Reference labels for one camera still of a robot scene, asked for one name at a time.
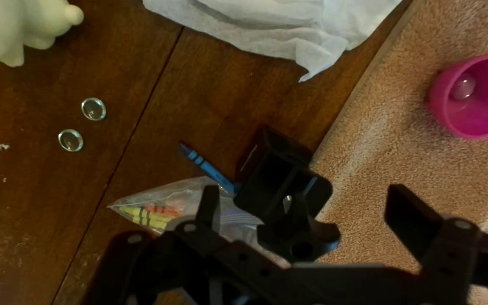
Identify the cream bunny figurine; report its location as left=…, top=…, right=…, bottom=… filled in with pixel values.
left=0, top=0, right=84, bottom=67

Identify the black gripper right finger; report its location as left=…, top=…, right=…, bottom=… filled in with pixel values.
left=384, top=184, right=488, bottom=305

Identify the clear plastic crayon bag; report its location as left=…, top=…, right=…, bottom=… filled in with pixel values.
left=108, top=176, right=289, bottom=267

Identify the pink plastic cup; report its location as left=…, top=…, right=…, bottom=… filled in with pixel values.
left=427, top=54, right=488, bottom=140

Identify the tan towel near side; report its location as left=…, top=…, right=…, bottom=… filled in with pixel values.
left=313, top=0, right=488, bottom=271

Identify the black clamp object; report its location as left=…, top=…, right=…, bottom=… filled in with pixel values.
left=235, top=127, right=340, bottom=262

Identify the blue crayon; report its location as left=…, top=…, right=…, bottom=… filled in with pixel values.
left=178, top=142, right=237, bottom=195

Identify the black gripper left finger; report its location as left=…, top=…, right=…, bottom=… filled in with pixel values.
left=81, top=184, right=289, bottom=305

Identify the silver ring right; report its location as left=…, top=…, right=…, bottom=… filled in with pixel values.
left=79, top=95, right=108, bottom=123

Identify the white paper towel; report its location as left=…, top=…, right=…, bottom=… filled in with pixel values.
left=142, top=0, right=401, bottom=83

